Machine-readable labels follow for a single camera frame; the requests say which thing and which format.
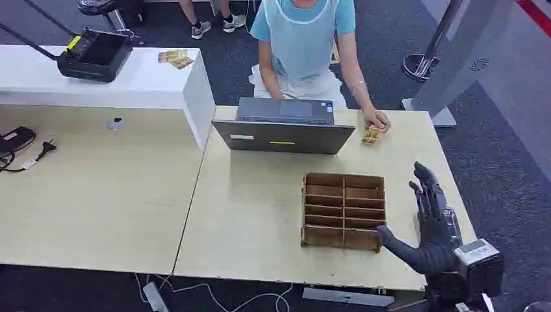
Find black plug cable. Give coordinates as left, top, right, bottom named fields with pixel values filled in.
left=0, top=137, right=58, bottom=174

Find person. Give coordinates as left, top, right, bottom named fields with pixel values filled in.
left=248, top=0, right=392, bottom=135

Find white power strip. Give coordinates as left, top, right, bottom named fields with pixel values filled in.
left=142, top=281, right=170, bottom=312

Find grey laptop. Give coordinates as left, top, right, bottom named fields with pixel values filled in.
left=211, top=97, right=357, bottom=156

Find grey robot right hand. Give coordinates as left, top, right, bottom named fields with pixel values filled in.
left=376, top=161, right=463, bottom=276

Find wooden card box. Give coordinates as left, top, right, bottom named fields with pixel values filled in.
left=300, top=172, right=387, bottom=254

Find white raised counter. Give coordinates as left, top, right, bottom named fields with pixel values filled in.
left=0, top=44, right=216, bottom=150

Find person's feet in sneakers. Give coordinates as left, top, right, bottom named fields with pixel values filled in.
left=178, top=0, right=248, bottom=41

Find person's left hand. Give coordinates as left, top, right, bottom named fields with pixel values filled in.
left=362, top=107, right=392, bottom=135

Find black remote controller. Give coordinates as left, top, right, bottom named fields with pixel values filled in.
left=0, top=0, right=135, bottom=84

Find grey stand panel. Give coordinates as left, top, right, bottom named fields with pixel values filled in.
left=401, top=0, right=516, bottom=128

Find black power adapter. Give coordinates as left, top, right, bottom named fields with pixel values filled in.
left=0, top=125, right=38, bottom=157

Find black stool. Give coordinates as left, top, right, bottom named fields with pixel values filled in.
left=77, top=0, right=145, bottom=45

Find metal stanchion pole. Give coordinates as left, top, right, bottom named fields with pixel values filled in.
left=402, top=0, right=464, bottom=82

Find red floor tape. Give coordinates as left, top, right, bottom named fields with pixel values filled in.
left=516, top=0, right=551, bottom=38

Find white cable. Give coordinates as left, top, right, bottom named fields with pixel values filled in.
left=133, top=272, right=294, bottom=312

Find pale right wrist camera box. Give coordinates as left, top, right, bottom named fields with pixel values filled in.
left=453, top=239, right=505, bottom=303

